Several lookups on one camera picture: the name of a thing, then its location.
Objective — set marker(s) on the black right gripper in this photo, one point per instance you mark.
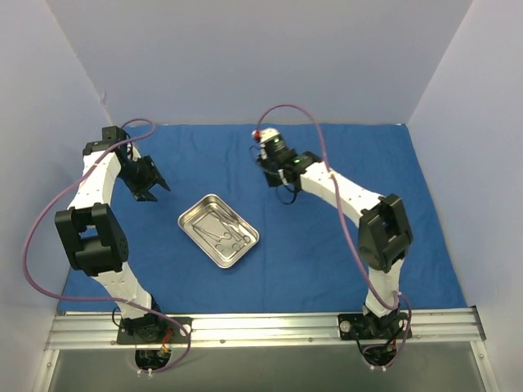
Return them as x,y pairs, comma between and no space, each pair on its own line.
269,173

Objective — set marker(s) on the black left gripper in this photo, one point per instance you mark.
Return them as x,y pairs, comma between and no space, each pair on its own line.
144,180

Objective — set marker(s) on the stainless steel instrument tray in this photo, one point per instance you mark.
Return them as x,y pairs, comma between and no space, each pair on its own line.
205,208

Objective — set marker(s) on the blue surgical drape cloth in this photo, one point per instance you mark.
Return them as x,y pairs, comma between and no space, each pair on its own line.
301,262

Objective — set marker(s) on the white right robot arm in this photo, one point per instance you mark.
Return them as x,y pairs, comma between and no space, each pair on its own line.
376,227

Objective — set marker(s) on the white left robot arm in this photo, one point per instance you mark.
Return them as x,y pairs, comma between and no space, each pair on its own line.
90,233

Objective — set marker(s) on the steel surgical scissors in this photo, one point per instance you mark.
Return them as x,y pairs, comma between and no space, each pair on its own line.
232,229

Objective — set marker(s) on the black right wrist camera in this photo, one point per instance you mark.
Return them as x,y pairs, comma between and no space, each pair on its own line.
272,144

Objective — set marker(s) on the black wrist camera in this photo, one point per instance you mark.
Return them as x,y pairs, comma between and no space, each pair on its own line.
272,144
113,134

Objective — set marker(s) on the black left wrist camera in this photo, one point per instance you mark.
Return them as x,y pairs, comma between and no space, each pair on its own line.
113,134

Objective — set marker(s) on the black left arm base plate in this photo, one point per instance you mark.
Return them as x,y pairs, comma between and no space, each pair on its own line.
149,330

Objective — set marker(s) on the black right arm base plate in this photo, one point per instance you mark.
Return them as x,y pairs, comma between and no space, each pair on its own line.
366,327

